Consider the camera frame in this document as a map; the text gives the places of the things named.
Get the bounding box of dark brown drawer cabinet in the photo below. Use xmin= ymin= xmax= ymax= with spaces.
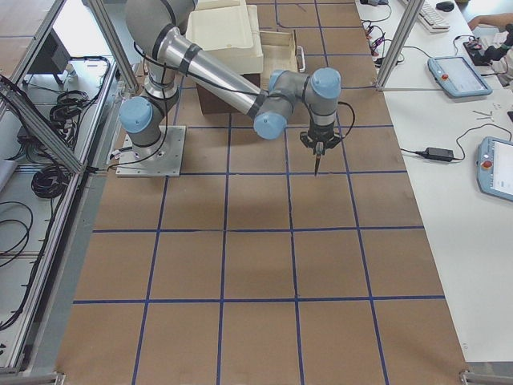
xmin=196 ymin=80 xmax=259 ymax=116

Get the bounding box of black power adapter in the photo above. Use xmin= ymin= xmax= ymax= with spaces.
xmin=415 ymin=147 xmax=455 ymax=162

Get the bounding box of blue teach pendant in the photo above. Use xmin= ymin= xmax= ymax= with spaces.
xmin=477 ymin=136 xmax=513 ymax=201
xmin=427 ymin=56 xmax=493 ymax=98

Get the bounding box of white keyboard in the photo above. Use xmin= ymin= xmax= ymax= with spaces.
xmin=418 ymin=1 xmax=450 ymax=34

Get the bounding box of cream plastic tray box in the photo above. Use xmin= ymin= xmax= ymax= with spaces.
xmin=185 ymin=1 xmax=264 ymax=75

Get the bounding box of wooden drawer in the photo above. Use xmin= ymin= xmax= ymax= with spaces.
xmin=260 ymin=30 xmax=306 ymax=78

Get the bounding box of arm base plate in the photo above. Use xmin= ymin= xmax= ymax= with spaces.
xmin=115 ymin=125 xmax=187 ymax=177

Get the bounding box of black computer mouse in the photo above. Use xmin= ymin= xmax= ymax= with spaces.
xmin=435 ymin=1 xmax=455 ymax=12

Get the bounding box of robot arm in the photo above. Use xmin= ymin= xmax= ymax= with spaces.
xmin=125 ymin=1 xmax=341 ymax=157

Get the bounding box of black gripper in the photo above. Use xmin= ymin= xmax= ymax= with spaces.
xmin=300 ymin=124 xmax=341 ymax=156

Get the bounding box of aluminium frame post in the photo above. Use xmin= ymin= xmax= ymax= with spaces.
xmin=375 ymin=0 xmax=423 ymax=91

